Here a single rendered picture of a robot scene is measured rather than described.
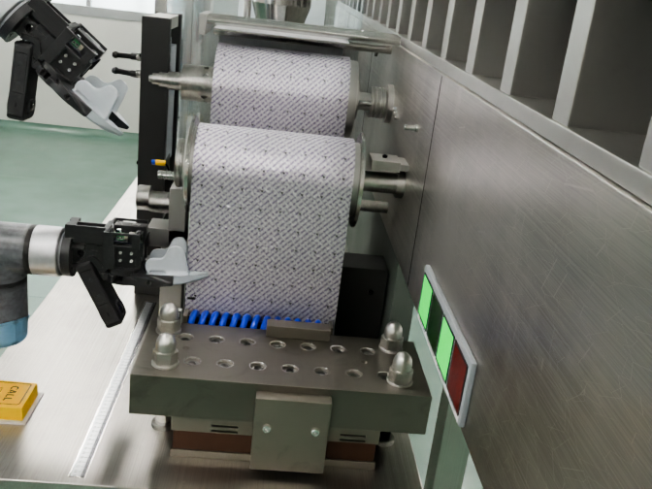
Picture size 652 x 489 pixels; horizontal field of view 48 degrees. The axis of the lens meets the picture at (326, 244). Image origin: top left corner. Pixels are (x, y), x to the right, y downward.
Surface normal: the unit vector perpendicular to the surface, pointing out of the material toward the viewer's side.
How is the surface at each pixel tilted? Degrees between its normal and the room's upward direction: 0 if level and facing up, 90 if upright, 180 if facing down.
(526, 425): 90
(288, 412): 90
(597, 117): 90
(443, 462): 90
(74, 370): 0
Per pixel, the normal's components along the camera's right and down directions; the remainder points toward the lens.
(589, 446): -0.99, -0.09
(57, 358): 0.11, -0.94
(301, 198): 0.04, 0.34
